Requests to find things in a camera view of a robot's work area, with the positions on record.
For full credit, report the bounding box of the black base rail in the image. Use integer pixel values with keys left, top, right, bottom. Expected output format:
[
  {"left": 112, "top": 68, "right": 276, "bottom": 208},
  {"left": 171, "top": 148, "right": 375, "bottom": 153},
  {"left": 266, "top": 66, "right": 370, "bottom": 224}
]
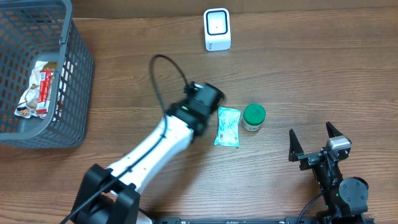
[{"left": 137, "top": 217, "right": 375, "bottom": 224}]

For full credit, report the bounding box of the red snack bar in basket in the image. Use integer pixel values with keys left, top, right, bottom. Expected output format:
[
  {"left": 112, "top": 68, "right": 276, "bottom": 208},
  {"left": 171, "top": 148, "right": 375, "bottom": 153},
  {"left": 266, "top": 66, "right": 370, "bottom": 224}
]
[{"left": 36, "top": 69, "right": 53, "bottom": 114}]

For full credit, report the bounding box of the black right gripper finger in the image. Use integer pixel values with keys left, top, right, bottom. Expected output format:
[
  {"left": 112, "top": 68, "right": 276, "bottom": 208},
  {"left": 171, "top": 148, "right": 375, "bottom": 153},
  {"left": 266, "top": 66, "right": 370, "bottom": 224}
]
[
  {"left": 326, "top": 121, "right": 343, "bottom": 138},
  {"left": 289, "top": 129, "right": 304, "bottom": 162}
]

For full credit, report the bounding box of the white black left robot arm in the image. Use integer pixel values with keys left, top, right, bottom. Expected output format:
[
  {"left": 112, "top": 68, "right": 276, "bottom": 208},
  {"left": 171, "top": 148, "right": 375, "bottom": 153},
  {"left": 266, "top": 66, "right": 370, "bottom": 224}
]
[{"left": 66, "top": 83, "right": 224, "bottom": 224}]

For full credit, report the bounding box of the green lid jar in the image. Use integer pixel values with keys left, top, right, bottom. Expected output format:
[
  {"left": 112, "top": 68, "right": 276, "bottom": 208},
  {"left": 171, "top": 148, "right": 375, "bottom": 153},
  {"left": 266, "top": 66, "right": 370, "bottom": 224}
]
[{"left": 242, "top": 103, "right": 266, "bottom": 132}]

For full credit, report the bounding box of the teal tissue packet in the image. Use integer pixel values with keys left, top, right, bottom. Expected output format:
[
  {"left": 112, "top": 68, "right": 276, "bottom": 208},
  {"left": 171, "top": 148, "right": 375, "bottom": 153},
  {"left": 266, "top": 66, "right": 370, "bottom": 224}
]
[{"left": 214, "top": 106, "right": 241, "bottom": 147}]

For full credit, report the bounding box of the grey plastic mesh basket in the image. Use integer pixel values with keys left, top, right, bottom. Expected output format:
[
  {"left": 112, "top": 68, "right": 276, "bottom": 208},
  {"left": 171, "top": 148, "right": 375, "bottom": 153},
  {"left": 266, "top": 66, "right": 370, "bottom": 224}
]
[{"left": 1, "top": 1, "right": 95, "bottom": 149}]

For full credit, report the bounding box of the white snack wrapper in basket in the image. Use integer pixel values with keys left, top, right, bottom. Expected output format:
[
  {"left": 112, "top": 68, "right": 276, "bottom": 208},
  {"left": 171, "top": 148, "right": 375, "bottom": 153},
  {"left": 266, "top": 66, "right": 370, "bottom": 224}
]
[{"left": 14, "top": 61, "right": 57, "bottom": 119}]

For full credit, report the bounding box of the white barcode scanner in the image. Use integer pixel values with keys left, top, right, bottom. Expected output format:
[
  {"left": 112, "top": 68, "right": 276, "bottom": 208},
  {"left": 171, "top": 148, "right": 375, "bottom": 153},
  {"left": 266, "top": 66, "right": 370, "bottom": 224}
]
[{"left": 203, "top": 7, "right": 231, "bottom": 52}]

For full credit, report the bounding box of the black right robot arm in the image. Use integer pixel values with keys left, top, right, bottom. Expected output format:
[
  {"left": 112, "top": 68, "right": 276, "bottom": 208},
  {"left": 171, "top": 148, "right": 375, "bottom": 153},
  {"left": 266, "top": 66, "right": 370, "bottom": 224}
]
[{"left": 289, "top": 122, "right": 374, "bottom": 224}]

